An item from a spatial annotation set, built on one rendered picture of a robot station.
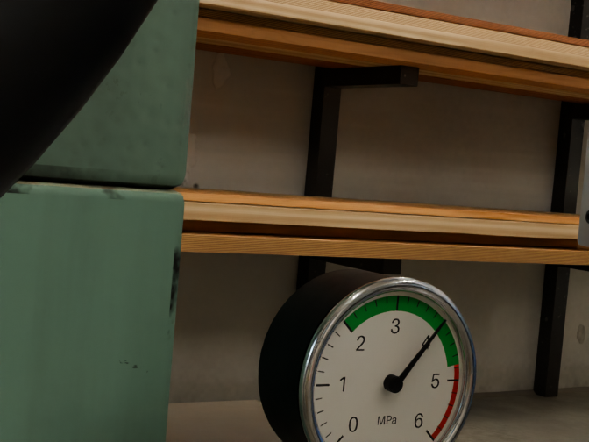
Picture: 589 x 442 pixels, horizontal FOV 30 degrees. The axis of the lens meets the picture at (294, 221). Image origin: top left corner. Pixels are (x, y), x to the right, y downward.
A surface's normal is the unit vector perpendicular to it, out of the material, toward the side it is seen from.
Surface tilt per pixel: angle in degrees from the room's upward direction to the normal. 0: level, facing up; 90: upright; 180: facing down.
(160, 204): 90
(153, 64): 90
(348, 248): 90
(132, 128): 90
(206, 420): 0
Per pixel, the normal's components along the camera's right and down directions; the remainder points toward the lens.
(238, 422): 0.08, -1.00
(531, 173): 0.52, 0.09
